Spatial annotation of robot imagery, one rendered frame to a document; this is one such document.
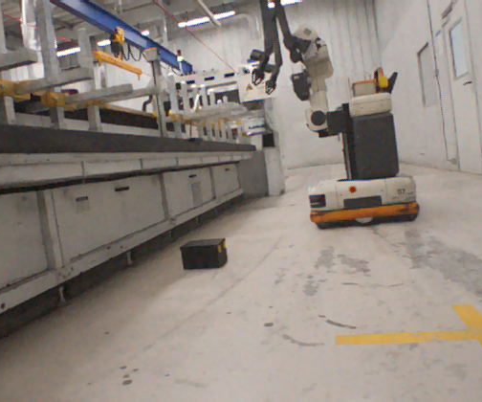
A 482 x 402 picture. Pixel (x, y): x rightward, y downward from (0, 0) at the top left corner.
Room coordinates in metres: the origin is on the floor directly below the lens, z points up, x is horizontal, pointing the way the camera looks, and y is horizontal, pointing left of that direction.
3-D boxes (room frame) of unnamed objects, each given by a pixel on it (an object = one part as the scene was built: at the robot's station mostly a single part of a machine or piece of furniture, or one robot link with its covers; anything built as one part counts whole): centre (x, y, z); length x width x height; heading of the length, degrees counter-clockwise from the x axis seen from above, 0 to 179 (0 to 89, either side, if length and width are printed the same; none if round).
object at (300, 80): (2.90, -0.62, 0.99); 0.28 x 0.16 x 0.22; 165
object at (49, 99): (1.48, 0.57, 0.81); 0.14 x 0.06 x 0.05; 166
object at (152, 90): (1.73, 0.43, 0.83); 0.43 x 0.03 x 0.04; 76
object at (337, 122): (2.81, -0.73, 0.68); 0.28 x 0.27 x 0.25; 165
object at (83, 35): (1.71, 0.51, 0.90); 0.04 x 0.04 x 0.48; 76
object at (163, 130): (2.42, 0.33, 0.93); 0.05 x 0.05 x 0.45; 76
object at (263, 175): (5.85, 0.03, 0.95); 1.65 x 0.70 x 1.90; 76
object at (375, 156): (2.80, -0.99, 0.59); 0.55 x 0.34 x 0.83; 165
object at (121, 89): (1.49, 0.49, 0.80); 0.43 x 0.03 x 0.04; 76
